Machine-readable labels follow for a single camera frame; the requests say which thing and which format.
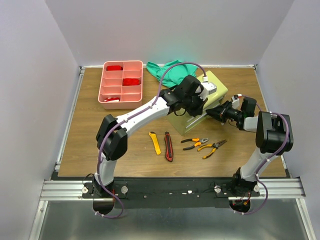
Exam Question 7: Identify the olive green drawer cabinet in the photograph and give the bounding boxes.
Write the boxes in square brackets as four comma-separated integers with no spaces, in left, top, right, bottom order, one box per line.
[166,70,228,136]

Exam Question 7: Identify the needle nose pliers orange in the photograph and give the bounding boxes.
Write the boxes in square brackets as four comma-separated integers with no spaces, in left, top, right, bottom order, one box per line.
[197,139,227,160]

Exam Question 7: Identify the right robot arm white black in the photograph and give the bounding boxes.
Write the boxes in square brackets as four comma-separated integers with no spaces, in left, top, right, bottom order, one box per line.
[206,94,294,196]

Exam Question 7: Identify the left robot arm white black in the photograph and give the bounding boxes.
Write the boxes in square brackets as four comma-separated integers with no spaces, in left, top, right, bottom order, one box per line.
[92,75,211,198]

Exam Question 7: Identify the green cloth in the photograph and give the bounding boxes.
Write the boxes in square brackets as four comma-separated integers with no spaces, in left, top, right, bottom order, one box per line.
[146,60,198,88]

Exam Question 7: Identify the red black utility knife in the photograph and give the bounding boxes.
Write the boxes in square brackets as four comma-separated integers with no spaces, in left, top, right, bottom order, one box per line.
[164,131,174,162]

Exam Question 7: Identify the yellow utility knife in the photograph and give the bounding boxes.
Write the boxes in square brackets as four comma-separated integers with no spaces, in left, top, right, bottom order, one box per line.
[148,131,161,155]

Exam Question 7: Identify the red item middle compartment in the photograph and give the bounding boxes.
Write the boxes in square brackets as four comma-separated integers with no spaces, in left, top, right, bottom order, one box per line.
[122,78,140,86]

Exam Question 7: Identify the pink compartment tray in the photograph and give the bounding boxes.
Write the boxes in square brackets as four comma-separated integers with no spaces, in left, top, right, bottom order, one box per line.
[97,60,143,110]

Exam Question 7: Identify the red white item front compartment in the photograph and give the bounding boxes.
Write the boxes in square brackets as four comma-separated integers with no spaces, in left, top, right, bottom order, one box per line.
[103,97,120,103]

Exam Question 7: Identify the red item back compartment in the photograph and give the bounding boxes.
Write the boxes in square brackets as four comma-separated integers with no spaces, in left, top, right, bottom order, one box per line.
[106,65,123,71]

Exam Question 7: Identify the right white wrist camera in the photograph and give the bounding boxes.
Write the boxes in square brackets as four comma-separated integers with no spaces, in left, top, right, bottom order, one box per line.
[231,94,243,109]

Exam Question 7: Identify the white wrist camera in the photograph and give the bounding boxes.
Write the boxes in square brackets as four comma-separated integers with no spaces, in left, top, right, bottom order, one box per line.
[231,94,243,109]
[198,76,217,100]

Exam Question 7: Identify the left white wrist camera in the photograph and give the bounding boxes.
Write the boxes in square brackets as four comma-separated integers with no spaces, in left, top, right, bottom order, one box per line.
[198,76,217,100]

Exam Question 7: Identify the combination pliers orange handles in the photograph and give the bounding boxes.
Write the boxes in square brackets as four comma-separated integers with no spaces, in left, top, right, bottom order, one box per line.
[180,138,209,151]

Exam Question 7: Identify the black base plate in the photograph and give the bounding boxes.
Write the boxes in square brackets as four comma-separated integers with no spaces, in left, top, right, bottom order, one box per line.
[82,176,261,210]

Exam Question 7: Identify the aluminium rail frame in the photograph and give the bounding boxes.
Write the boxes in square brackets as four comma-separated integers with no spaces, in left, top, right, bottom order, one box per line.
[28,65,317,240]

